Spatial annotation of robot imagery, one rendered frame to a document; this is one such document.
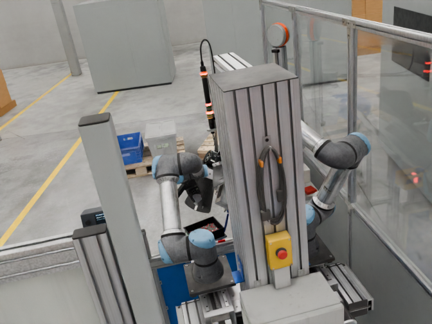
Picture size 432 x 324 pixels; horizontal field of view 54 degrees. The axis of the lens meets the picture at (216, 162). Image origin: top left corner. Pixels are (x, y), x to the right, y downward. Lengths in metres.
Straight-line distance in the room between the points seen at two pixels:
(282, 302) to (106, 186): 1.08
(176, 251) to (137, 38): 8.02
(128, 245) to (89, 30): 9.25
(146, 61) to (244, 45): 2.67
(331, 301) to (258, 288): 0.28
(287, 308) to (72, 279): 0.96
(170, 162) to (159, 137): 3.41
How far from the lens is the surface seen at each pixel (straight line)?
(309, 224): 2.06
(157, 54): 9.70
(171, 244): 1.98
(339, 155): 1.79
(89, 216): 2.42
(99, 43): 9.91
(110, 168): 0.70
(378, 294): 2.64
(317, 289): 1.71
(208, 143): 5.85
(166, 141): 5.52
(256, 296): 1.69
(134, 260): 0.79
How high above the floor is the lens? 2.40
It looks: 25 degrees down
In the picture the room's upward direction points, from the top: 9 degrees counter-clockwise
